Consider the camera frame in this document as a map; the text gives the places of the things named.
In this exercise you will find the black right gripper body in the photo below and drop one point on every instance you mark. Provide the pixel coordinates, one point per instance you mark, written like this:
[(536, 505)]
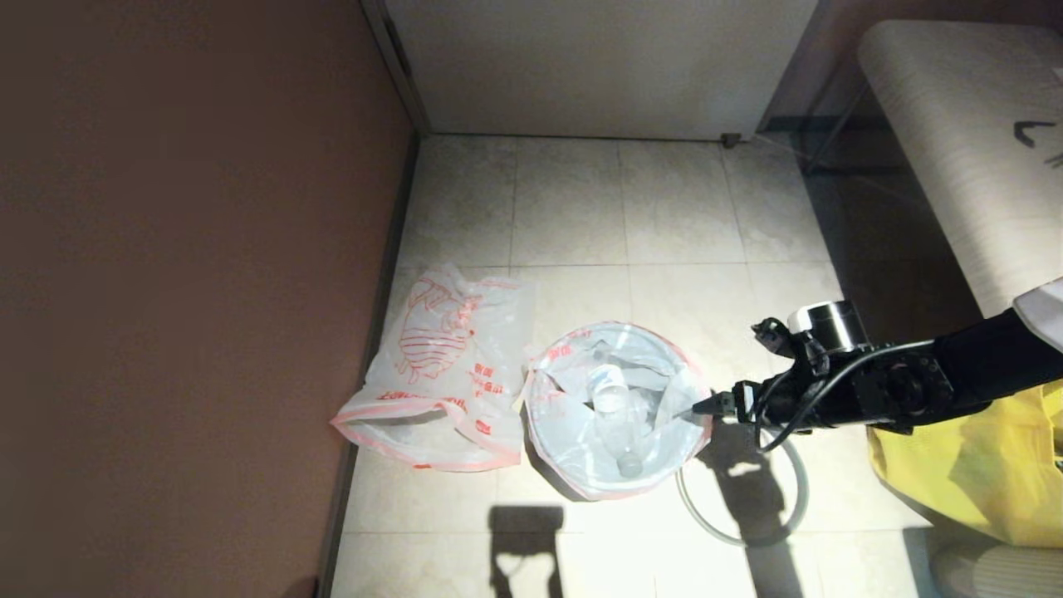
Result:
[(772, 403)]

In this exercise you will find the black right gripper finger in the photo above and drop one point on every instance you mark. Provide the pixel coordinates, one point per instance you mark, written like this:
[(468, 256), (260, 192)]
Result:
[(724, 400), (724, 411)]

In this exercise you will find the white red-printed trash bag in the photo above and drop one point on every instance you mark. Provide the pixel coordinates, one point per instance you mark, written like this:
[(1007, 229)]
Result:
[(565, 432)]

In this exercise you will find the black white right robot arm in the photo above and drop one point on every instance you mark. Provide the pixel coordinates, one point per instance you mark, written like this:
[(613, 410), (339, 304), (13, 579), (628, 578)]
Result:
[(996, 357)]

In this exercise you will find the yellow plastic bag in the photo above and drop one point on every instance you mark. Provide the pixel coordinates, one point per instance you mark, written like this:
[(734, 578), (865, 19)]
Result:
[(980, 482)]

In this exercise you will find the flat white red-printed plastic bag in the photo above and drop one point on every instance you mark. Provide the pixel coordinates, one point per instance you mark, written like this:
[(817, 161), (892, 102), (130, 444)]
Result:
[(448, 399)]

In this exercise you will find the clear plastic water bottle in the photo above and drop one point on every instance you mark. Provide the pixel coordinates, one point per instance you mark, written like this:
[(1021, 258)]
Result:
[(614, 407)]

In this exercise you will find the small metal door stop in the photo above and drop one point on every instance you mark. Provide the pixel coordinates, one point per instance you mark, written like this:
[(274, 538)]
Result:
[(731, 139)]

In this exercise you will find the beige striped cushion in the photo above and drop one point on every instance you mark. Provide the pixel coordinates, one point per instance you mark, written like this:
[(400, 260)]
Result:
[(988, 575)]

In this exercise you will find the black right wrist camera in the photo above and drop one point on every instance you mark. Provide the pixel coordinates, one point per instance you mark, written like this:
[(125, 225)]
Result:
[(768, 332)]

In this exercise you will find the dark metal bench frame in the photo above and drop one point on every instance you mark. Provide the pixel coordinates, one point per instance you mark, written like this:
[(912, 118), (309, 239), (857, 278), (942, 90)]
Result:
[(789, 124)]

